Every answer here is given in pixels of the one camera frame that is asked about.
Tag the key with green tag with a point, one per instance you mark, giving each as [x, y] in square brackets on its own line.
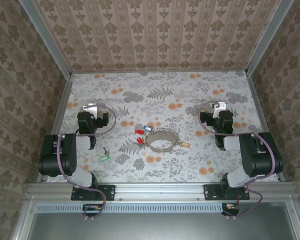
[104, 158]

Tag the key with yellow tag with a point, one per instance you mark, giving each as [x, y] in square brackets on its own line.
[185, 144]

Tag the key with red tag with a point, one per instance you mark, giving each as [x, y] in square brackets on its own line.
[140, 141]
[139, 131]

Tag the key with blue tag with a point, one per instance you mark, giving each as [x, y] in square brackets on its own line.
[148, 128]

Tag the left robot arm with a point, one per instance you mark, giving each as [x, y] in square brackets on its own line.
[69, 160]

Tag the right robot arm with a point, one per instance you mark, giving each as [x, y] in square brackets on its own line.
[255, 160]

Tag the floral patterned table cover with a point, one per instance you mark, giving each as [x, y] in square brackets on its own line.
[164, 170]

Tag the grey metal sheet panel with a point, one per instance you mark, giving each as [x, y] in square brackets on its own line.
[164, 227]

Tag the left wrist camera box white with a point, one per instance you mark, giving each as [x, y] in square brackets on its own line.
[88, 110]

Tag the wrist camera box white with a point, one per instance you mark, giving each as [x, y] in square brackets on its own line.
[221, 105]
[88, 110]

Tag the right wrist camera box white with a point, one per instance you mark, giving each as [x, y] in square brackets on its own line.
[221, 105]

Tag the aluminium table side rail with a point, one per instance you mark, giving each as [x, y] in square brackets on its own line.
[62, 112]
[261, 112]

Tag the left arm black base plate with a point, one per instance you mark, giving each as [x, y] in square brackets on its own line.
[107, 192]

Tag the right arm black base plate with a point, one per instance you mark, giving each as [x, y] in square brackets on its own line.
[212, 192]

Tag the aluminium frame post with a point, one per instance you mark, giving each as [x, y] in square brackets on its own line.
[47, 40]
[267, 40]

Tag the long aluminium mounting rail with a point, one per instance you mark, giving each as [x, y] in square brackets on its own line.
[159, 191]

